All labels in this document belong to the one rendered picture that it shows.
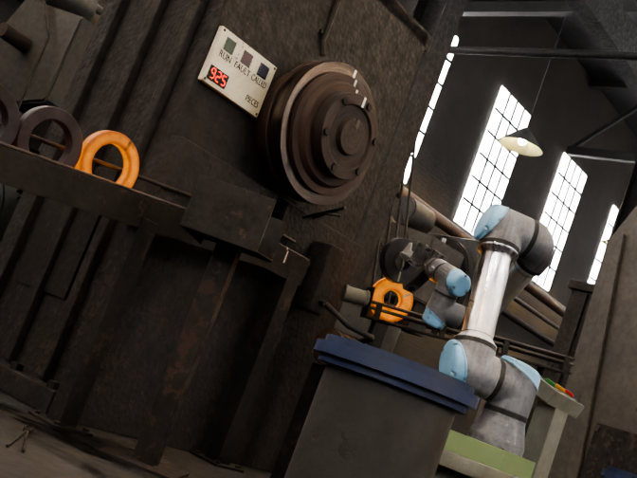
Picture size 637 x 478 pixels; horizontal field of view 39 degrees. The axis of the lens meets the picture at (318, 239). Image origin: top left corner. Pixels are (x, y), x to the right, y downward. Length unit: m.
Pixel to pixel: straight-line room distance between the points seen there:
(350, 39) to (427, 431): 1.91
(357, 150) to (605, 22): 7.68
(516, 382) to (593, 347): 2.90
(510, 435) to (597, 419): 2.79
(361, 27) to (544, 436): 1.53
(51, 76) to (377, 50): 4.03
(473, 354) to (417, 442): 0.80
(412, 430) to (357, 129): 1.51
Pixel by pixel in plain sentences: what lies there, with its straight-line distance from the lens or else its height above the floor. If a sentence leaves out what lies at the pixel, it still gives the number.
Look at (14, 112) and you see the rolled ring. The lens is 2.29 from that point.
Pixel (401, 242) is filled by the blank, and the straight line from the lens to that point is 3.04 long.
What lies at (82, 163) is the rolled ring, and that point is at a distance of 2.39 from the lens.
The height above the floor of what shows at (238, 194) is 0.70.
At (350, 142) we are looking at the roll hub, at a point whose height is 1.09.
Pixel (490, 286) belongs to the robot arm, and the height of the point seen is 0.74.
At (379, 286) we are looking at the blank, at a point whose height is 0.73.
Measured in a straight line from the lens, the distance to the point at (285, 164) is 2.83.
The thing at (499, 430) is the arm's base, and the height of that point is 0.39.
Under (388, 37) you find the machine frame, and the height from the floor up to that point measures 1.61.
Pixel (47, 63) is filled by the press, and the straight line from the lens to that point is 7.12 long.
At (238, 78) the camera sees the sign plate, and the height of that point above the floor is 1.13.
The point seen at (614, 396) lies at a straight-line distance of 5.17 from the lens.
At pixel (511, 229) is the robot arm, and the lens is 2.53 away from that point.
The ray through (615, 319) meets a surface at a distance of 5.31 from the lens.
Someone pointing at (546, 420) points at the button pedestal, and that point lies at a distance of 2.99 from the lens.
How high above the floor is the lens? 0.33
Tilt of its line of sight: 9 degrees up
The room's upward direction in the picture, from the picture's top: 21 degrees clockwise
